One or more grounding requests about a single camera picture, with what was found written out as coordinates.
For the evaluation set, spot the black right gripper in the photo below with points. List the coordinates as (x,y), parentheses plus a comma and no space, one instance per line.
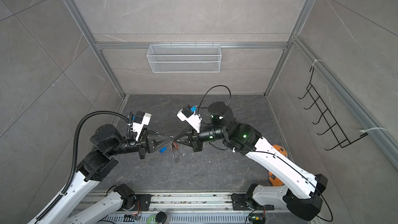
(196,142)

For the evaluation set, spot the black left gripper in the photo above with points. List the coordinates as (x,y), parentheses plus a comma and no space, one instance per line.
(154,145)

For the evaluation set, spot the blue plastic key tag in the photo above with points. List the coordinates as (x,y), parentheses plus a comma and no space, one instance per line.
(163,149)

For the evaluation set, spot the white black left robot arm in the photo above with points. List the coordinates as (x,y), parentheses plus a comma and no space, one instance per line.
(95,166)

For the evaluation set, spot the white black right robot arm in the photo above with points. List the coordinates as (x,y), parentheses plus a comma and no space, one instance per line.
(300,192)

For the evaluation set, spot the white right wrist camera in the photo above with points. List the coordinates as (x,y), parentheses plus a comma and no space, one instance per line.
(190,115)

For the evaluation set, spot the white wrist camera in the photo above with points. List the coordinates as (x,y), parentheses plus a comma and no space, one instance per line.
(136,124)
(190,115)

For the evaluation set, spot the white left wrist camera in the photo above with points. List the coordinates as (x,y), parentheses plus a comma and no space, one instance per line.
(136,124)

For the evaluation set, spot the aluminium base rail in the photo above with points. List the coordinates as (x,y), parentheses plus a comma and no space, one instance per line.
(197,208)

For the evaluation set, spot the white wire mesh basket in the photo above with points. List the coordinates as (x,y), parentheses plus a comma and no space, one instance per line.
(190,58)

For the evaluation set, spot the black wire hook rack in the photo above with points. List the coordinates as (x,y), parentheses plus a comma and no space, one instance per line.
(326,116)

